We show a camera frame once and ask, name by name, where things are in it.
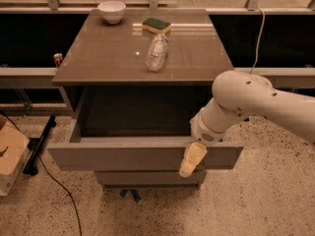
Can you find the red soda can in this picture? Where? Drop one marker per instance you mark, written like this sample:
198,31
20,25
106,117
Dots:
58,59

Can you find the grey top drawer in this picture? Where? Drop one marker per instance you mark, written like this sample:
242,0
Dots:
120,129

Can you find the cardboard box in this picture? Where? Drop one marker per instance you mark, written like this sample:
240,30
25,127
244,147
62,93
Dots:
13,152

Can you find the white ceramic bowl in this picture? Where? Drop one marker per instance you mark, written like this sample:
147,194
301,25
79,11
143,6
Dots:
112,11

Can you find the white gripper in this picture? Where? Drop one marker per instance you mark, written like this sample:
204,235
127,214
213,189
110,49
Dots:
203,132

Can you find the grey drawer cabinet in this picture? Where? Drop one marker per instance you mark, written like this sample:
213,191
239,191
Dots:
105,55

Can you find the grey bottom drawer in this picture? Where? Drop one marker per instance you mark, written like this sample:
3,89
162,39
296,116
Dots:
149,178

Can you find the grey drawer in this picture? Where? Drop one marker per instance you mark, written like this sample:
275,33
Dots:
120,129
149,178

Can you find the green yellow sponge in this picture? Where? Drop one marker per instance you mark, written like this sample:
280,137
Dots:
156,26

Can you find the clear plastic water bottle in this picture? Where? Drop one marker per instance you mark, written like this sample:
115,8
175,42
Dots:
156,55

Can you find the black metal stand leg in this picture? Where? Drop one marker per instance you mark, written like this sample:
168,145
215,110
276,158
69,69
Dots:
30,168

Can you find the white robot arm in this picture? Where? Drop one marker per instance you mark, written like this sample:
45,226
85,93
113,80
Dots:
236,96

